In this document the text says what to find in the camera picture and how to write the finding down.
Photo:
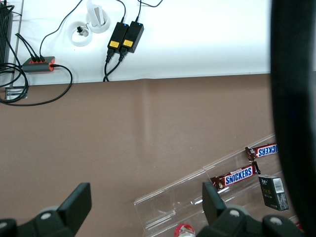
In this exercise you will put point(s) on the black ribbed device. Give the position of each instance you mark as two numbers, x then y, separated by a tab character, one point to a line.
5	34

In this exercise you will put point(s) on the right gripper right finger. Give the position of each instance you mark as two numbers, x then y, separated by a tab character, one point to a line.
213	205

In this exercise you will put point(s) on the red brown snack box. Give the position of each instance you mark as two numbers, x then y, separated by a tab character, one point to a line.
298	225

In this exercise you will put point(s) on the small black box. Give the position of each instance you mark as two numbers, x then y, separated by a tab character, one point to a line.
272	192

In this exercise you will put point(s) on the red white capped container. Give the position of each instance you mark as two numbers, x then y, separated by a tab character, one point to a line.
185	230

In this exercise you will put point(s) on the grey orange USB hub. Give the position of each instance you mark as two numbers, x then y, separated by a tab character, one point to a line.
37	64

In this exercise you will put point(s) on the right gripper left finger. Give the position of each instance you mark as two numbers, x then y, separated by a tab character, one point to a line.
74	202

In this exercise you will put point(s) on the white upright plastic piece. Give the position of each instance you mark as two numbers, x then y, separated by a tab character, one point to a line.
96	12

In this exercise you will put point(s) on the brown Snickers bar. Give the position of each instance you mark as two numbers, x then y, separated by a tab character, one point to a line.
237	175
264	151

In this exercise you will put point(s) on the silver metal bracket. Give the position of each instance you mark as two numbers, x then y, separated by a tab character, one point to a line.
16	93

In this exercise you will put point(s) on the small black white clip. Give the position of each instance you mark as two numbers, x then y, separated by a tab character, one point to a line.
82	30

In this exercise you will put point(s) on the black power adapter yellow label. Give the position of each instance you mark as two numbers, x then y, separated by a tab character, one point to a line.
133	37
118	35

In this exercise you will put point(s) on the grey metal table leg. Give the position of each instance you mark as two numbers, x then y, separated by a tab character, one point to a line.
18	24

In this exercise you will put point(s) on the clear acrylic stepped stand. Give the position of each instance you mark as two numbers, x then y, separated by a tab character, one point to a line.
172	202

